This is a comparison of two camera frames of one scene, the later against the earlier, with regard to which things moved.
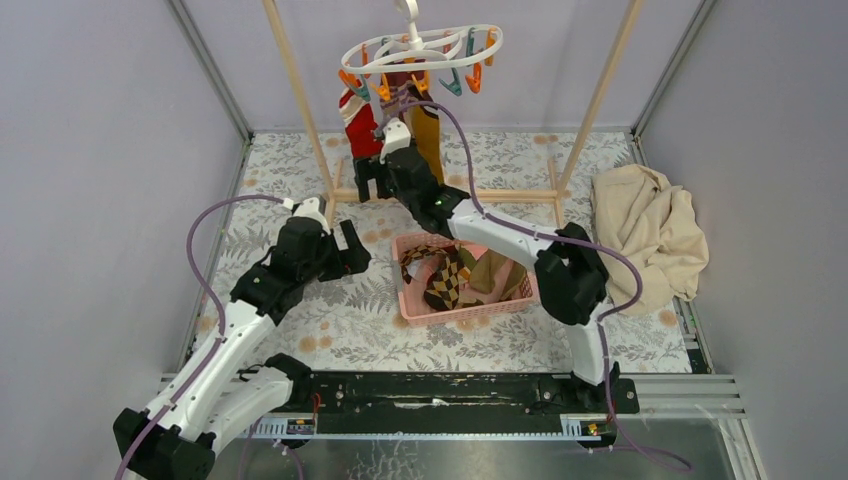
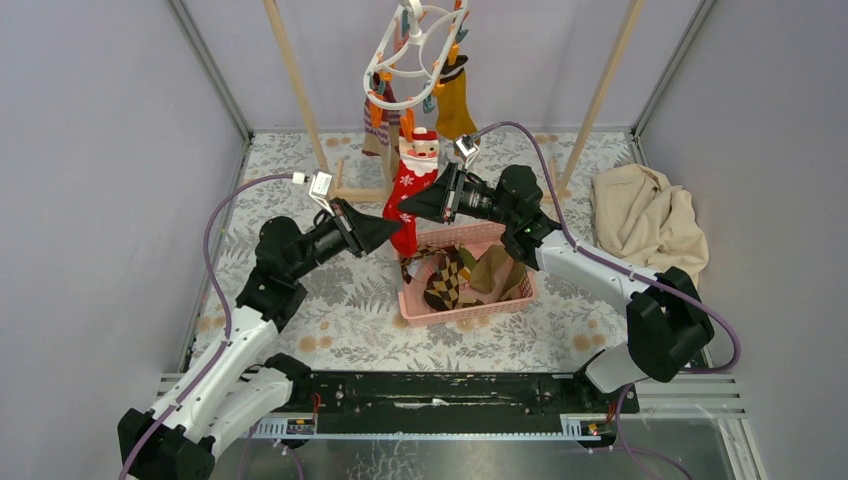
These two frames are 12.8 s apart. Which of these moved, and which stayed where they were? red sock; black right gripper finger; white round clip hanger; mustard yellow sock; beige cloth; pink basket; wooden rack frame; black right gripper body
Moved: red sock; mustard yellow sock; white round clip hanger; black right gripper body; black right gripper finger
Stayed: beige cloth; pink basket; wooden rack frame
